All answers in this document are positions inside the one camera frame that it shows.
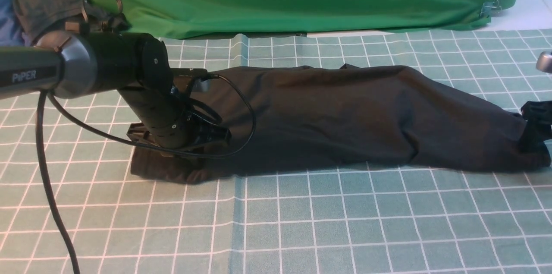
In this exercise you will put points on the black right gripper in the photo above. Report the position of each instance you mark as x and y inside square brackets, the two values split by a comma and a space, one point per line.
[538, 117]

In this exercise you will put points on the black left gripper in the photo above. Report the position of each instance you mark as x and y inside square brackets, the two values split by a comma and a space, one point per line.
[188, 138]

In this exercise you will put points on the dark gray long-sleeved shirt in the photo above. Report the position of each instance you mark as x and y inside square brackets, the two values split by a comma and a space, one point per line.
[314, 118]

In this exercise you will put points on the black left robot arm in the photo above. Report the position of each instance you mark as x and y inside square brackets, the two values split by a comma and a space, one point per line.
[68, 65]

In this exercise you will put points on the metal binder clip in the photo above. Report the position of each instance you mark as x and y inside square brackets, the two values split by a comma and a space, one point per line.
[490, 8]

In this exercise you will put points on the green checkered tablecloth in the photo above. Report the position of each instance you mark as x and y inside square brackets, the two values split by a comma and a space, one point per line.
[354, 220]

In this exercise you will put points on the dark crumpled garment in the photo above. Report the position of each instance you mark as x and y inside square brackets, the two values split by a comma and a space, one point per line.
[38, 17]

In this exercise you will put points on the blue garment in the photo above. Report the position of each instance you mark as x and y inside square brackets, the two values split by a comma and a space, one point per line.
[10, 28]

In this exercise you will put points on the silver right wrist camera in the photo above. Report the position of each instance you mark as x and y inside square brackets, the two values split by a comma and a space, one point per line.
[544, 62]

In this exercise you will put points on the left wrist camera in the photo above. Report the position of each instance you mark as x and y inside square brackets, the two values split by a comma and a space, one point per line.
[189, 80]

